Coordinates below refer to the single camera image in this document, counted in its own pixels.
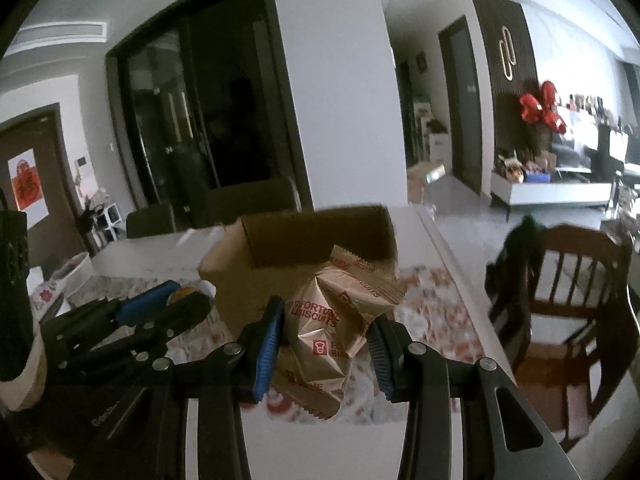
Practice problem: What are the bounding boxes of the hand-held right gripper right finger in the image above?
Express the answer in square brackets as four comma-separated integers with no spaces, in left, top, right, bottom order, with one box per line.
[369,316,581,480]

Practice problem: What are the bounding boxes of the pale loop wall ornament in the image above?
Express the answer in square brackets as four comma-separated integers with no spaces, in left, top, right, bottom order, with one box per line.
[498,27,516,82]

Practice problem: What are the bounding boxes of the white small shelf unit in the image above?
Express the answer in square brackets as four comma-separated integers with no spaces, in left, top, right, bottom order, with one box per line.
[95,202,124,244]

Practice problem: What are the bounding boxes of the dark cloth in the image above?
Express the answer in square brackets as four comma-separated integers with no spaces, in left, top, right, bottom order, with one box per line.
[485,216,547,361]

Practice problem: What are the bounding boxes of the dark slatted wall panel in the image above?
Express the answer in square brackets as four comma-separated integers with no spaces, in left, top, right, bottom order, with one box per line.
[470,0,542,161]

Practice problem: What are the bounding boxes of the small cardboard box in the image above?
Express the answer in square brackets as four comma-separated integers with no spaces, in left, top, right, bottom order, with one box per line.
[407,160,446,203]

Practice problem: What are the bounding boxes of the grey door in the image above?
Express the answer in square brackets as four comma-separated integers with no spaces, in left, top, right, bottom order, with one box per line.
[438,15,484,196]

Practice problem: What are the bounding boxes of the floral patterned table mat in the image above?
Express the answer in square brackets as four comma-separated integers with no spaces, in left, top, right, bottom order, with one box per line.
[30,260,486,426]

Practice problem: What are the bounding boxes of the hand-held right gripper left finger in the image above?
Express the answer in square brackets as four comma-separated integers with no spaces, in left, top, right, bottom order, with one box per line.
[75,295,287,480]

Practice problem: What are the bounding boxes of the brown cardboard box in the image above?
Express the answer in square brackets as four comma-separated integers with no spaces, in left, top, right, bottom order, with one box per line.
[198,203,399,341]

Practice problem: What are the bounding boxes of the dark dining chair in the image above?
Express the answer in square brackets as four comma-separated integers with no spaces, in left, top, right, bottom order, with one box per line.
[125,203,176,239]
[200,176,302,228]

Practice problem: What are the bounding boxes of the person's left forearm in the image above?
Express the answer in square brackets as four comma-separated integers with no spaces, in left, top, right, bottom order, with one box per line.
[0,210,48,413]

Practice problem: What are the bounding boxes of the brown door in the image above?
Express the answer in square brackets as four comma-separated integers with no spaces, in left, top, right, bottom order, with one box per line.
[0,102,87,261]

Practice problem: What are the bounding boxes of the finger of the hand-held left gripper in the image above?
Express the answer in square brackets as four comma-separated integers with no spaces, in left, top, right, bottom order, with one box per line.
[55,291,212,372]
[40,280,182,342]

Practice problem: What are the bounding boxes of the dark glass sliding doors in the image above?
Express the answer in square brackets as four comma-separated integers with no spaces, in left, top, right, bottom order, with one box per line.
[106,0,313,226]

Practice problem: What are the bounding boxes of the brown wooden chair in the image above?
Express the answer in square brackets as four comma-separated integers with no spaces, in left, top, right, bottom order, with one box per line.
[487,225,640,453]

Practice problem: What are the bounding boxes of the white air vent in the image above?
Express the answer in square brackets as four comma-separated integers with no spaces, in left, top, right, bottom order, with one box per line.
[10,21,109,54]

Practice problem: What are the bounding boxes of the red balloons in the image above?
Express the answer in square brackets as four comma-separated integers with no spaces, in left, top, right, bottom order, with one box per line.
[518,81,568,135]

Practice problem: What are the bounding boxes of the red door poster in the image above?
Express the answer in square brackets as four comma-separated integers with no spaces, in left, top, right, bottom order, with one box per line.
[7,149,50,227]

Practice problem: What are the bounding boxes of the white low cabinet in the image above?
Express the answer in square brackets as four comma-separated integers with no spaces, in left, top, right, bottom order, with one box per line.
[490,167,614,209]

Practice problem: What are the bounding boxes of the white box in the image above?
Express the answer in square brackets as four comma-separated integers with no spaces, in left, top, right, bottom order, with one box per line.
[426,132,451,163]

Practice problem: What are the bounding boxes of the gold biscuit packet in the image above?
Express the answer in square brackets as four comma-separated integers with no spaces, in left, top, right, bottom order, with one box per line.
[270,244,409,422]

